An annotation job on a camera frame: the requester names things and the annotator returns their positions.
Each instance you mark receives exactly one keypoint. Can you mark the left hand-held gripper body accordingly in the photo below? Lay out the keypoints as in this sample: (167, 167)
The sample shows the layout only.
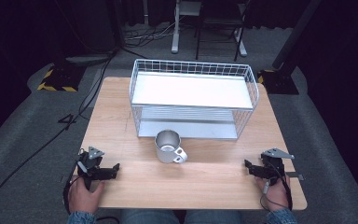
(90, 161)

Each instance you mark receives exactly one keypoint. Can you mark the small grey metal tab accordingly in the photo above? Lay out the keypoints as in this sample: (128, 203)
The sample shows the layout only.
(296, 176)

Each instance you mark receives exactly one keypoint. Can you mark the person's right hand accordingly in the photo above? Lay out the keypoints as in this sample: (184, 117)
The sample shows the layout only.
(275, 196)

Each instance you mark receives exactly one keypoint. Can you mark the white metal stand leg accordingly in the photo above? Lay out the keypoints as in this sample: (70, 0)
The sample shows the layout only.
(241, 43)
(176, 31)

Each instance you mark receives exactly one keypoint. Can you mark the person's left hand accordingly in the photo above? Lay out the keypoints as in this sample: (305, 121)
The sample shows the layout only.
(82, 196)

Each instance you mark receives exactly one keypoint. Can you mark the silver metal cup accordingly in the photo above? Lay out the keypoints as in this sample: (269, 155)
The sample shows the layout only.
(167, 147)

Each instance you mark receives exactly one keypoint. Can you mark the black yellow striped base plate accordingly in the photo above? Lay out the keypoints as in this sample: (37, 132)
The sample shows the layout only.
(278, 81)
(60, 77)

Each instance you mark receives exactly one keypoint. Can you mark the black metal chair frame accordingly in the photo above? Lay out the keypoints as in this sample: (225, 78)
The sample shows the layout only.
(220, 21)

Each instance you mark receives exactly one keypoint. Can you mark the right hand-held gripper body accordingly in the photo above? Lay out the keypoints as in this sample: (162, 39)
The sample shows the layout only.
(273, 165)

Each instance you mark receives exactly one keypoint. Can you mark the black slanted pole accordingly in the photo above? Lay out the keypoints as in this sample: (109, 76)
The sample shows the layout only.
(295, 34)

